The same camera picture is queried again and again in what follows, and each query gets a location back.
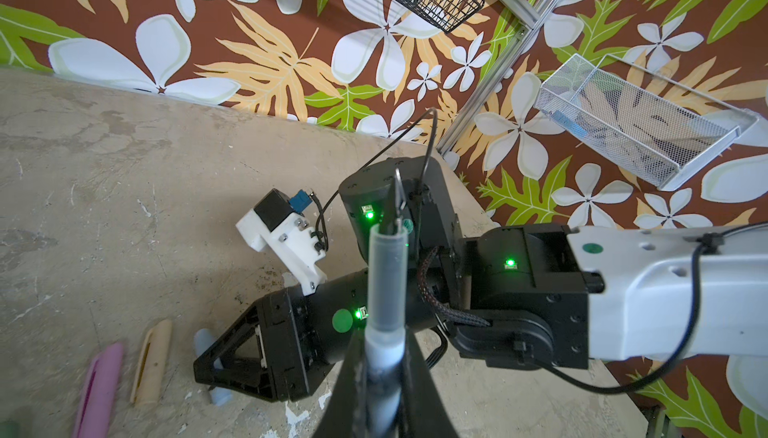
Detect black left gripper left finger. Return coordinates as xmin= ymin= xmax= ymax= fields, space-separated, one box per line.
xmin=313 ymin=330 xmax=368 ymax=438

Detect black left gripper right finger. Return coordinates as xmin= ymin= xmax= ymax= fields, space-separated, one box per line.
xmin=400 ymin=329 xmax=458 ymax=438

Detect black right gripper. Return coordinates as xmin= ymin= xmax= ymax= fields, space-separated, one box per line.
xmin=193 ymin=269 xmax=439 ymax=403

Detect grey blue pen cap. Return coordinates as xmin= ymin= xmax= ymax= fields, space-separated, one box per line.
xmin=194 ymin=328 xmax=232 ymax=407

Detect grey blue pen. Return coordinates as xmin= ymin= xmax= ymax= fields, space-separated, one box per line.
xmin=362 ymin=167 xmax=409 ymax=438

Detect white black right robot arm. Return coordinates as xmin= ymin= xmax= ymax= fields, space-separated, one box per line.
xmin=193 ymin=158 xmax=767 ymax=402

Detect white mesh basket right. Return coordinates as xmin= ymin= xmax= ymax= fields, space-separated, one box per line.
xmin=534 ymin=54 xmax=764 ymax=192

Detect right aluminium corner post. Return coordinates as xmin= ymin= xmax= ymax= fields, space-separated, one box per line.
xmin=436 ymin=0 xmax=562 ymax=155

